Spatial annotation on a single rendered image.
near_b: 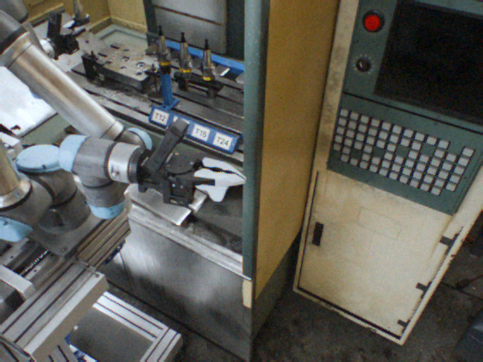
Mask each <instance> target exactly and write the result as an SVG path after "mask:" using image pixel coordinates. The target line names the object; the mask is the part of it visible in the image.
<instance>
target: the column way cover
mask: <svg viewBox="0 0 483 362"><path fill-rule="evenodd" d="M152 3H153V6H154V7H155V19H156V24H157V29H158V33H159V31H160V30H159V28H158V26H161V31H162V32H163V34H164V35H165V37H166V38H172V39H174V40H178V41H181V38H182V34H181V33H185V34H184V37H185V40H186V41H187V44H192V45H193V46H197V47H201V48H204V44H205V42H204V40H205V39H208V40H209V41H208V44H209V49H210V50H211V51H213V52H216V53H220V54H223V55H224V54H225V53H226V52H227V51H226V22H227V5H226V0H152Z"/></svg>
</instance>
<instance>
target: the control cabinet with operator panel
mask: <svg viewBox="0 0 483 362"><path fill-rule="evenodd" d="M482 209H483V0H340V3H339V8H338V13H337V22H336V31H335V36H334V40H333V46H332V50H331V55H330V59H329V73H328V77H327V82H326V86H325V92H324V97H323V109H322V114H321V119H320V123H319V128H318V133H317V146H316V151H315V155H314V160H313V165H312V169H311V179H310V188H309V192H308V196H307V201H306V211H305V215H304V224H303V229H302V238H301V242H300V247H299V252H298V260H297V270H296V275H295V279H294V284H293V288H292V289H293V291H294V292H297V293H298V294H300V295H302V296H303V297H304V298H305V299H306V300H308V301H309V302H316V303H320V304H322V305H323V306H324V307H326V308H328V309H332V310H334V311H335V312H336V313H338V314H340V315H344V316H346V317H347V318H348V319H350V320H352V321H356V322H358V323H359V324H361V325H362V326H364V327H365V328H369V329H371V330H373V331H374V332H375V333H377V334H379V335H380V336H381V338H382V339H383V340H393V341H395V342H397V343H399V345H403V344H404V343H405V340H406V339H407V337H408V335H409V334H410V331H411V330H412V329H413V327H414V325H415V323H416V321H417V319H418V318H419V316H420V315H421V313H422V311H423V309H424V308H425V306H426V303H427V302H428V301H429V299H430V298H431V295H432V293H433V292H434V291H435V289H436V287H437V285H438V283H439V282H440V281H441V279H442V276H443V274H444V272H445V271H446V270H447V269H448V266H449V264H450V263H451V261H452V259H453V258H454V256H455V254H456V253H457V251H458V249H460V245H461V244H462V242H463V241H464V240H465V237H466V235H467V233H468V232H469V230H470V229H471V227H472V226H473V224H474V222H475V221H476V219H477V216H478V215H479V213H480V212H481V210H482Z"/></svg>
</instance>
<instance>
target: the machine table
mask: <svg viewBox="0 0 483 362"><path fill-rule="evenodd" d="M120 47H124V45H123V44H121V43H118V42H113V43H112V44H110V47H105V48H104V49H103V50H101V51H100V52H98V53H97V54H98V55H97V54H96V57H98V58H101V59H103V58H106V57H108V55H110V54H111V53H113V52H115V51H116V50H118V49H119V48H120ZM171 66H172V68H171V69H172V72H171V79H172V81H175V82H174V83H173V84H172V90H173V97H175V98H177V99H178V100H179V103H177V104H176V105H175V106H174V107H173V108H171V109H170V110H169V111H172V112H173V113H177V114H179V115H182V116H183V117H186V118H190V119H192V120H194V121H196V122H199V123H204V124H205V125H208V126H210V127H212V128H217V129H220V130H221V131H223V132H225V133H227V134H231V133H233V134H232V135H234V136H236V137H240V135H241V134H243V133H244V123H242V122H244V101H243V99H244V96H243V95H242V94H241V93H240V91H243V89H244V84H238V83H237V82H234V81H231V80H229V79H226V78H223V77H215V76H214V77H215V78H214V81H217V82H222V83H223V88H222V89H221V90H220V91H219V92H218V93H217V94H216V95H215V96H214V97H209V91H208V88H204V87H199V86H196V85H194V84H188V85H189V92H187V87H185V88H184V89H182V88H179V87H178V83H177V82H178V80H176V79H175V78H174V77H173V74H174V73H175V72H180V70H179V66H178V62H175V61H171ZM71 71H72V72H70V71H67V72H66V73H67V74H68V75H69V76H70V78H72V79H73V80H74V81H76V83H77V84H79V85H80V86H81V87H83V88H84V89H83V88H82V89H83V90H85V91H87V93H88V94H89V95H91V96H92V97H93V99H94V100H96V101H98V103H99V104H100V105H101V106H103V107H104V109H106V110H107V111H109V112H110V114H111V115H112V116H113V117H115V118H116V119H117V120H118V121H119V122H120V123H121V124H122V125H123V126H124V127H125V128H126V129H128V128H138V129H140V130H141V131H144V132H145V133H147V135H148V136H149V137H150V138H151V140H152V141H153V142H156V143H161V141H162V140H163V138H164V136H165V134H164V133H165V132H166V128H163V127H162V126H160V125H158V124H156V123H153V122H149V121H148V117H149V114H150V112H151V109H152V108H150V107H153V105H155V106H157V107H159V106H161V104H163V103H164V100H163V96H162V95H161V94H158V91H152V92H151V91H150V93H149V92H147V91H143V92H144V93H143V92H142V93H140V92H136V93H139V94H140V95H139V94H136V95H138V96H141V97H142V96H143V95H144V94H146V93H148V94H147V97H148V98H149V99H151V101H152V102H149V101H147V100H145V99H144V100H143V99H140V98H138V99H135V100H134V99H132V98H131V95H128V93H126V94H125V95H126V96H118V97H115V98H114V97H113V95H114V93H113V95H110V92H109V90H108V89H107V88H106V87H101V86H100V85H102V86H103V84H102V83H99V82H98V81H96V80H94V79H95V78H92V77H89V76H87V75H86V73H85V69H84V66H83V63H79V64H78V65H76V66H75V67H73V68H71ZM194 72H195V73H194ZM191 75H194V76H198V77H202V73H201V72H200V71H199V70H198V69H192V71H191ZM81 79H82V81H81ZM92 81H93V83H92ZM98 84H100V85H98ZM87 86H88V87H91V89H90V88H89V89H88V87H87ZM98 86H99V87H98ZM86 87H87V88H86ZM100 87H101V89H100ZM233 88H234V89H233ZM95 89H97V90H95ZM106 89H107V90H106ZM104 91H105V92H106V93H105V94H106V96H105V94H104ZM231 91H232V93H231ZM95 92H96V93H95ZM97 92H98V94H97ZM101 92H102V93H103V94H102V93H101ZM225 92H227V93H226V95H225ZM99 93H101V95H103V96H104V97H108V98H109V99H111V100H113V99H114V100H113V101H115V103H112V102H109V101H106V100H103V101H102V100H99V97H95V96H93V94H97V95H99ZM141 94H142V95H141ZM101 95H99V96H101ZM107 95H108V96H107ZM237 95H238V96H237ZM112 97H113V99H112ZM131 99H132V100H131ZM157 99H159V100H158V101H157ZM225 99H226V100H225ZM124 100H125V101H124ZM138 100H139V101H140V102H139V101H138ZM155 100H156V101H155ZM238 100H240V101H238ZM119 101H120V102H119ZM137 102H138V103H137ZM149 103H150V104H149ZM151 103H152V106H150V105H151ZM120 104H121V105H125V106H128V107H131V106H132V104H133V106H132V108H134V106H135V107H136V106H137V107H139V106H140V107H141V108H140V109H136V110H139V111H140V112H141V113H138V112H134V111H132V110H131V109H127V108H125V107H121V105H120ZM148 104H149V105H148ZM149 106H150V107H149ZM146 107H147V108H146ZM134 109H135V108H134ZM126 110H127V111H128V112H127V111H126ZM231 122H232V123H231ZM239 123H240V124H239ZM230 132H231V133H230ZM239 142H240V143H239V149H237V150H236V151H235V153H233V154H232V153H226V152H224V151H223V150H221V149H217V148H214V147H212V146H210V145H208V144H204V143H203V142H200V141H199V140H195V139H192V138H189V137H188V136H186V137H185V138H184V139H183V140H182V141H181V142H180V143H177V145H176V146H175V148H174V149H173V150H175V151H190V152H191V151H194V152H196V153H209V154H212V155H214V156H215V157H217V158H219V159H223V160H224V163H226V164H230V165H231V166H233V167H234V168H235V169H236V170H237V171H239V172H240V174H243V143H244V140H240V139H239Z"/></svg>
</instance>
